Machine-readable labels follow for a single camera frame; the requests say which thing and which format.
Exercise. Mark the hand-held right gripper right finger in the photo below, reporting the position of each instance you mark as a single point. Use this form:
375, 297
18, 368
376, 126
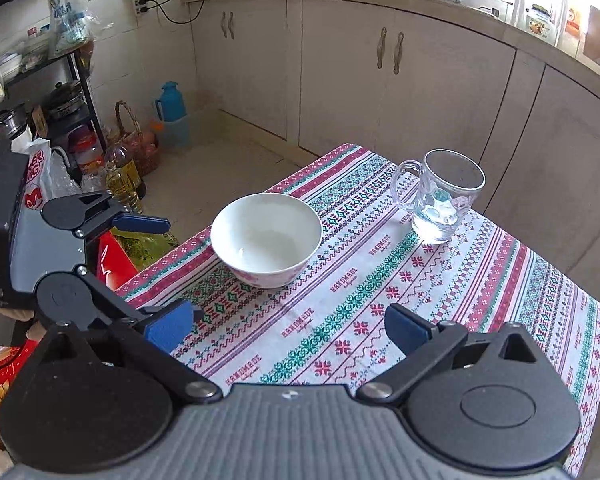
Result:
407, 330

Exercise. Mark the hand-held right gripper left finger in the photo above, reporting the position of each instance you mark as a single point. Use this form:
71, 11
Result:
167, 330

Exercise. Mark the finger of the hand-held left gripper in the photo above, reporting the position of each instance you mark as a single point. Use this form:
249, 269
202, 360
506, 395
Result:
145, 223
115, 305

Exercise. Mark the white bowl with pink flowers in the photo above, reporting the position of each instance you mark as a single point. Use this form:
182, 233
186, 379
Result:
265, 240

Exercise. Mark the green plastic bag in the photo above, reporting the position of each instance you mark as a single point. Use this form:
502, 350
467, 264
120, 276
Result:
145, 250

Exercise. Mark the red gift box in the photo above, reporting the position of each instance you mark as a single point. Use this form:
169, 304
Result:
117, 260

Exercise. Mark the cooking oil bottle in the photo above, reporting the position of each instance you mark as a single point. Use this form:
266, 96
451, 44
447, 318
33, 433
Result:
122, 180

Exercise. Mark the wicker basket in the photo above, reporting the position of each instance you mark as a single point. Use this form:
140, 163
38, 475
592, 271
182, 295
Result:
145, 157

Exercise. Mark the patterned striped tablecloth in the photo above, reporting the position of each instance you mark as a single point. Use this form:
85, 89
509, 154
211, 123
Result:
360, 280

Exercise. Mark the white bag with red print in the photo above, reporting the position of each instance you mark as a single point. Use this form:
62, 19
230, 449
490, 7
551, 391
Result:
37, 175

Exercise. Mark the red-lidded plastic jar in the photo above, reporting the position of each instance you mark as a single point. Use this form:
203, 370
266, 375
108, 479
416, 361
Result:
87, 157

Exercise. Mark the blue plastic tub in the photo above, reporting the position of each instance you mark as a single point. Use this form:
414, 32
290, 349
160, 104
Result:
177, 132

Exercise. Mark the clear glass mug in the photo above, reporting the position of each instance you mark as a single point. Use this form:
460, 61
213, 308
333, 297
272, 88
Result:
445, 220

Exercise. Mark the blue thermos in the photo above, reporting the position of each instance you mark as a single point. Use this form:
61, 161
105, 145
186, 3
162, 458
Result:
169, 102

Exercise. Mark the steel pot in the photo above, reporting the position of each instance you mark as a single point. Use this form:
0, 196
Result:
7, 125

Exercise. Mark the black shelf rack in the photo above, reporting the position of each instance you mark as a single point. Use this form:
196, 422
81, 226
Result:
85, 95

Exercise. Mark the dark cooking pot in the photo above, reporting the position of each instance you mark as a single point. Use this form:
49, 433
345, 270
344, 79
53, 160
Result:
65, 100

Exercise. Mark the white power strip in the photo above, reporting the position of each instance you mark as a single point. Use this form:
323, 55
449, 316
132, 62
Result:
140, 2

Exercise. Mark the hanging plastic bag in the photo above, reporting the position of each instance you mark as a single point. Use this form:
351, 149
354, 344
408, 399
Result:
70, 15

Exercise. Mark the beige kitchen cabinets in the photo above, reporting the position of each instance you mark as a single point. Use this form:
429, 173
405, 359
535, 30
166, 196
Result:
440, 70

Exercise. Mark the glass jar with lid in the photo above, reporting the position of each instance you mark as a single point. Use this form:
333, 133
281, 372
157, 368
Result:
540, 22

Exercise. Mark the orange packet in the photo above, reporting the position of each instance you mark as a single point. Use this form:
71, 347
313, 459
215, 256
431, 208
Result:
573, 22

